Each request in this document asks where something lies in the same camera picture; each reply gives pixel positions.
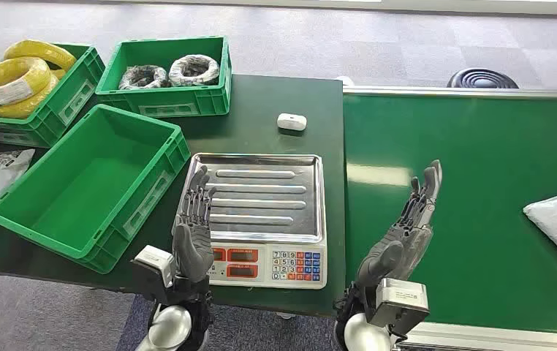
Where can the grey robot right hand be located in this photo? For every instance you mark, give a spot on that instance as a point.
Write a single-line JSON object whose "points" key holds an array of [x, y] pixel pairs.
{"points": [[394, 247]]}

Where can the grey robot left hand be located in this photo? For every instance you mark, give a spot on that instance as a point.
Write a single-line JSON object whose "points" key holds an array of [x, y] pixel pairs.
{"points": [[192, 247]]}

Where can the white electronic scale base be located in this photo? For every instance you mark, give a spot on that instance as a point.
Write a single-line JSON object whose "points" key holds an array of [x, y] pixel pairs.
{"points": [[264, 264]]}

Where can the steel scale tray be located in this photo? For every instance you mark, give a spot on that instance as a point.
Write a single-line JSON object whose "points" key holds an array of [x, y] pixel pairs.
{"points": [[269, 198]]}

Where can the empty green plastic crate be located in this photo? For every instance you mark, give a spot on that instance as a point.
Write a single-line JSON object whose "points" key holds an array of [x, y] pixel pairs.
{"points": [[85, 194]]}

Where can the green crate with black coils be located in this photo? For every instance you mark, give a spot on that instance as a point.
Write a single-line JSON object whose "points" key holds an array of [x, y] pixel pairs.
{"points": [[172, 102]]}

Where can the small white device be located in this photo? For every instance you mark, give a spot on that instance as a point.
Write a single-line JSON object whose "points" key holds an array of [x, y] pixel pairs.
{"points": [[291, 121]]}

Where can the dark green table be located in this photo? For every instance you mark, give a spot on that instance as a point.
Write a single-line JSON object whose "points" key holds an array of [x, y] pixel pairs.
{"points": [[259, 97]]}

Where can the black ribbed round object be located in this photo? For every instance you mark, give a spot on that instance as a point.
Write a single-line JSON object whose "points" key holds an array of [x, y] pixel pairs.
{"points": [[482, 80]]}

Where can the green crate with yellow coils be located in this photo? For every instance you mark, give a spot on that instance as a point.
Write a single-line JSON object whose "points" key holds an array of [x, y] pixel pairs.
{"points": [[60, 106]]}

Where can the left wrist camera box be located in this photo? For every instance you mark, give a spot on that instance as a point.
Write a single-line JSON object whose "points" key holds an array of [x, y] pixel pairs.
{"points": [[155, 264]]}

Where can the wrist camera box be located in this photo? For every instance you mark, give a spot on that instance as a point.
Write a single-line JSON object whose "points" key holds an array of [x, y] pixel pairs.
{"points": [[155, 264], [399, 300]]}

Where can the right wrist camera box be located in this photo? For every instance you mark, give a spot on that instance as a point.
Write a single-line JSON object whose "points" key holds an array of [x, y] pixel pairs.
{"points": [[399, 300]]}

